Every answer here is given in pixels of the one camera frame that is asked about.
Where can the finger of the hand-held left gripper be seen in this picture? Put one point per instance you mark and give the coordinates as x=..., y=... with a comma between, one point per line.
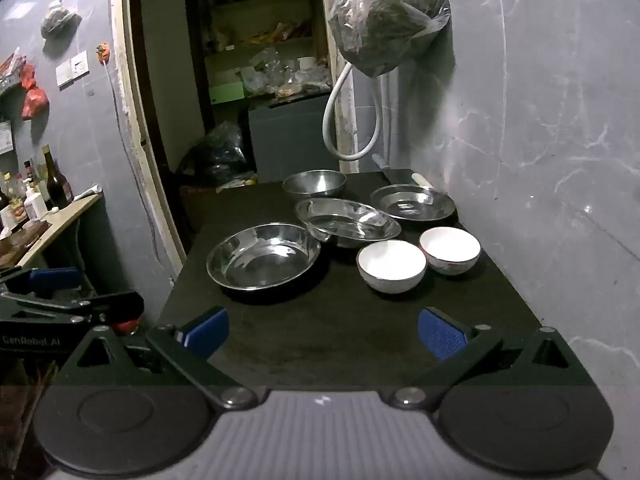
x=117, y=306
x=52, y=280

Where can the cluttered storage shelf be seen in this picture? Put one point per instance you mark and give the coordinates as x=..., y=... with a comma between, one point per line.
x=260, y=35

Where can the grey cabinet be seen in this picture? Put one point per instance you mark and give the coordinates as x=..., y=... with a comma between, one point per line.
x=290, y=140

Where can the steel cleaver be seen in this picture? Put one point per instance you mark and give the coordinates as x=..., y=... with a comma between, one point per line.
x=397, y=176

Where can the deep steel bowl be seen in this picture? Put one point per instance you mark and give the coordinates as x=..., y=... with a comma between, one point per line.
x=312, y=182

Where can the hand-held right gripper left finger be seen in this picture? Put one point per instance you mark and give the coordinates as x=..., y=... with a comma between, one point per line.
x=207, y=332

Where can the hanging clear bag of greens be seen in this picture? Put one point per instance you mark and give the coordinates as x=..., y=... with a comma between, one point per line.
x=390, y=15

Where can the brown cutting board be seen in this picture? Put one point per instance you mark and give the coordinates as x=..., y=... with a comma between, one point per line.
x=20, y=242

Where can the dark glass bottle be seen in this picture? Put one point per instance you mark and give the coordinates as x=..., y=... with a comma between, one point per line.
x=56, y=185

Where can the white plastic bottle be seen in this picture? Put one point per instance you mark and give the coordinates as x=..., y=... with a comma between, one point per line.
x=35, y=205

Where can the white wall switch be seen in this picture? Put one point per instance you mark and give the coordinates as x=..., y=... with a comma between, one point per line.
x=73, y=69

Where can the plain white ceramic bowl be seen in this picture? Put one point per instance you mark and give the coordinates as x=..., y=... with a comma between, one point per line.
x=390, y=262

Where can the group of condiment bottles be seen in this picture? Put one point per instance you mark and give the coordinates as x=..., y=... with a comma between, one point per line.
x=12, y=200

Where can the large round steel plate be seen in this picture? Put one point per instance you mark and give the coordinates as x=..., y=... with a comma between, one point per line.
x=260, y=260

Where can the red patterned white ceramic bowl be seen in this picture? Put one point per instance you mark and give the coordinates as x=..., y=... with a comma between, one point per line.
x=450, y=247

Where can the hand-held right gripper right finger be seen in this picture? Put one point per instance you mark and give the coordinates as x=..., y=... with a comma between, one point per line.
x=440, y=332

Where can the wooden counter shelf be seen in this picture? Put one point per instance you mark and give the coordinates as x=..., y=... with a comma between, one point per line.
x=60, y=220

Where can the small round steel plate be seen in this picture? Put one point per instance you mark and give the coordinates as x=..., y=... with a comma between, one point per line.
x=412, y=205

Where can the black plastic bag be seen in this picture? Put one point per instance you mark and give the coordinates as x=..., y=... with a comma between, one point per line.
x=220, y=155

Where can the small hanging plastic bag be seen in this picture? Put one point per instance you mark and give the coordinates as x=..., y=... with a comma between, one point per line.
x=60, y=20

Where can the orange wall hook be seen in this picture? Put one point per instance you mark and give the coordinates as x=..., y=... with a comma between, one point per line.
x=103, y=52

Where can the green box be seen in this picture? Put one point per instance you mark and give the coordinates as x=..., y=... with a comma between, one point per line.
x=226, y=94

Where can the red capped dark bottle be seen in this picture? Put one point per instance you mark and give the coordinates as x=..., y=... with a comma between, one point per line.
x=125, y=327

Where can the red plastic bag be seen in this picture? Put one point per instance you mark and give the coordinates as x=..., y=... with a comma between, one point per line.
x=28, y=77
x=35, y=104

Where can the oval steel plate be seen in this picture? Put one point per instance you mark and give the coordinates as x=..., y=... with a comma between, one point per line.
x=345, y=222

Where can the weathered door frame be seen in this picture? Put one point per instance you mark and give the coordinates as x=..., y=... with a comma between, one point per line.
x=130, y=110

